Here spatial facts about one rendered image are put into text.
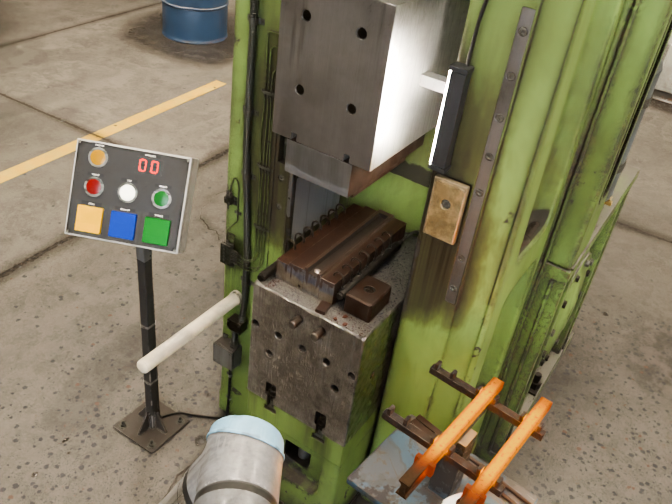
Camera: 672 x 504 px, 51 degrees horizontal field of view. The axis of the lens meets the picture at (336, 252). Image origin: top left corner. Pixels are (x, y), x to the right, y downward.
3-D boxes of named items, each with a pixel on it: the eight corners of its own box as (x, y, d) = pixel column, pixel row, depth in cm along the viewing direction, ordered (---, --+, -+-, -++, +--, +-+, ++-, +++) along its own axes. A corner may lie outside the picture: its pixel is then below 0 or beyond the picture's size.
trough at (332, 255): (320, 278, 196) (320, 274, 195) (304, 271, 198) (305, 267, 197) (393, 218, 226) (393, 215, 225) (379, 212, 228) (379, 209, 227)
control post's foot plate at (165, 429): (152, 457, 259) (151, 441, 254) (110, 427, 267) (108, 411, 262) (192, 421, 274) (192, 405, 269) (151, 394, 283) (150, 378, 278)
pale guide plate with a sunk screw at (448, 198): (452, 245, 181) (467, 189, 171) (421, 232, 185) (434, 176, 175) (456, 242, 183) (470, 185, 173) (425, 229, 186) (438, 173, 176)
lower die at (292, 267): (331, 305, 198) (335, 282, 193) (275, 276, 206) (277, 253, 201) (402, 242, 228) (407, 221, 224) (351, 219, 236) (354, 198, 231)
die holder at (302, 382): (343, 448, 214) (364, 339, 188) (246, 389, 229) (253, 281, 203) (427, 350, 254) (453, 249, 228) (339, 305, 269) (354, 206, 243)
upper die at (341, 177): (347, 198, 178) (352, 165, 172) (284, 170, 186) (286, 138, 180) (423, 144, 208) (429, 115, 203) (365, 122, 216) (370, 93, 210)
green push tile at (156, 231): (166, 246, 202) (170, 220, 201) (140, 242, 202) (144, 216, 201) (168, 246, 203) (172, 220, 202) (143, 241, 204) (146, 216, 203)
